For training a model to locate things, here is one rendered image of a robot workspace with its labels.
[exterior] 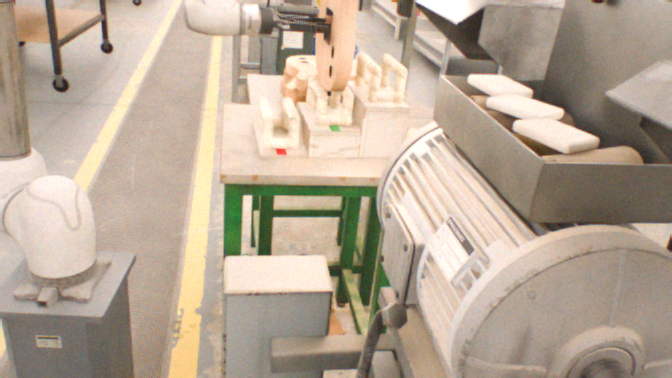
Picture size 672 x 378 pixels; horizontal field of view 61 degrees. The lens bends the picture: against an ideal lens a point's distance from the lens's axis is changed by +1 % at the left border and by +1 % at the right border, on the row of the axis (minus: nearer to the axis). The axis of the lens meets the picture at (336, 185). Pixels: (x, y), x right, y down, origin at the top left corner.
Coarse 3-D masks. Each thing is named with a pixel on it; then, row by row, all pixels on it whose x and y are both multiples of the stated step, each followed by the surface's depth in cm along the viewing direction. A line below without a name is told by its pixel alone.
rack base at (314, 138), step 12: (300, 108) 187; (312, 108) 188; (300, 120) 186; (312, 120) 178; (300, 132) 186; (312, 132) 170; (324, 132) 171; (336, 132) 172; (348, 132) 172; (360, 132) 173; (312, 144) 172; (324, 144) 173; (336, 144) 173; (348, 144) 174; (312, 156) 173; (324, 156) 174; (336, 156) 175; (348, 156) 176
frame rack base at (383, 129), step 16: (352, 112) 183; (368, 112) 171; (384, 112) 172; (400, 112) 173; (368, 128) 173; (384, 128) 174; (400, 128) 175; (368, 144) 176; (384, 144) 177; (400, 144) 178
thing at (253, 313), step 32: (256, 256) 89; (288, 256) 90; (320, 256) 90; (224, 288) 81; (256, 288) 81; (288, 288) 82; (320, 288) 83; (224, 320) 82; (256, 320) 83; (288, 320) 84; (320, 320) 85; (224, 352) 85; (256, 352) 86
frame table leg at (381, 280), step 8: (384, 232) 179; (376, 272) 188; (384, 272) 183; (376, 280) 187; (384, 280) 184; (376, 288) 187; (376, 296) 187; (376, 304) 188; (376, 312) 190; (368, 328) 197; (384, 328) 193
